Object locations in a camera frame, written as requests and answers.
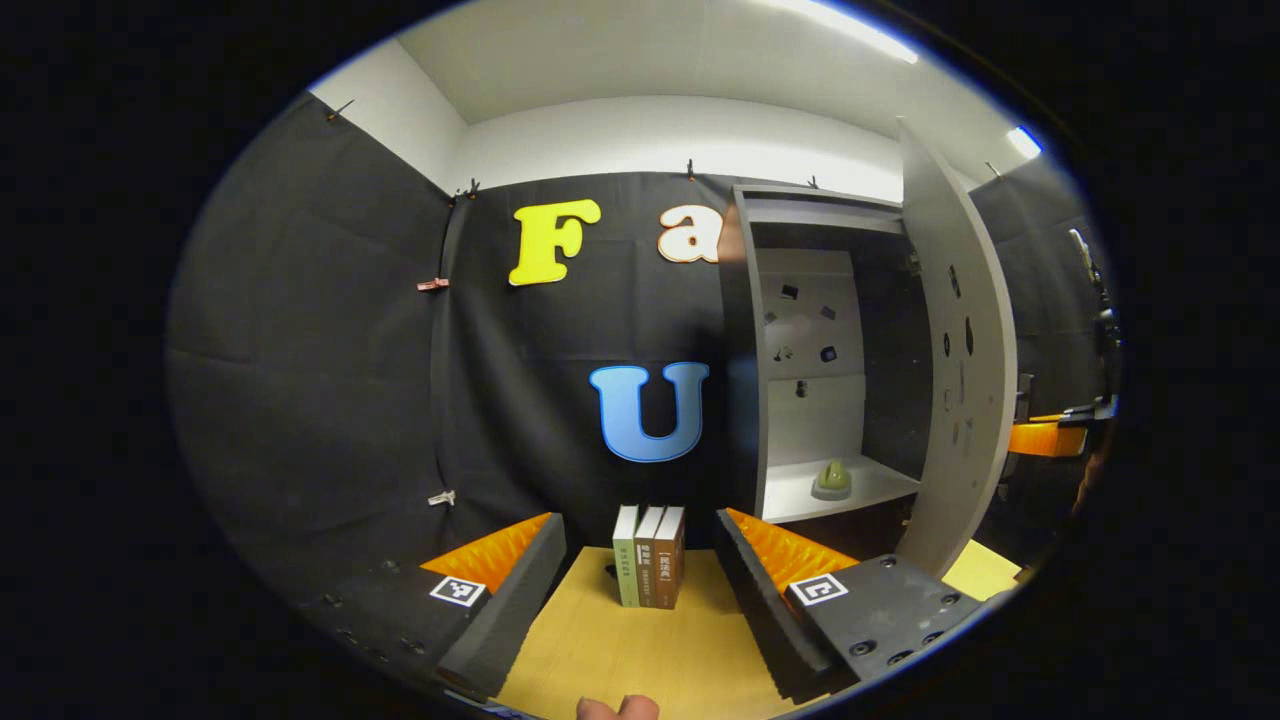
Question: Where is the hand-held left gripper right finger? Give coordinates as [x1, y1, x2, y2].
[712, 508, 1001, 706]

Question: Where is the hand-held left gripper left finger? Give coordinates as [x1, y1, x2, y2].
[300, 512, 568, 703]

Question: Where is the beige cabinet door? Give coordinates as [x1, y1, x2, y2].
[895, 118, 1019, 579]

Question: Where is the grey cabinet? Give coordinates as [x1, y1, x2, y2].
[718, 183, 936, 561]

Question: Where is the black metal stand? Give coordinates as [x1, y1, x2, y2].
[1068, 228, 1119, 401]

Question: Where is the green spine book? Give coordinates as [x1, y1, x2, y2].
[612, 505, 641, 608]

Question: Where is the dark olive spine book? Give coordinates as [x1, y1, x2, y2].
[634, 506, 666, 609]

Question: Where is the black backdrop cloth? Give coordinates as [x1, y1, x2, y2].
[165, 92, 1116, 601]

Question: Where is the long ceiling light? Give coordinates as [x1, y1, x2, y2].
[770, 0, 919, 65]

